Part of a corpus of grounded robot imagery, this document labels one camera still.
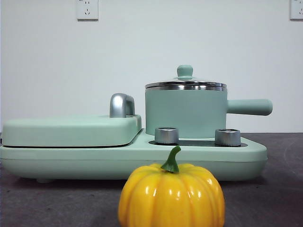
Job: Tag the glass lid with green knob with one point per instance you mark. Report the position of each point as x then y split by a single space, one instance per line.
185 71

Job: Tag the yellow toy pumpkin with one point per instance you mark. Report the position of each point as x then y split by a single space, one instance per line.
170 196

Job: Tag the silver control knob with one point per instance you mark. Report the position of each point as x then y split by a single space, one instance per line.
227 137
166 136

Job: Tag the mint green breakfast machine base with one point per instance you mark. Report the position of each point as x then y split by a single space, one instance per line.
142 163

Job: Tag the white wall socket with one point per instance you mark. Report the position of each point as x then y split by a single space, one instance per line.
297 10
87 10

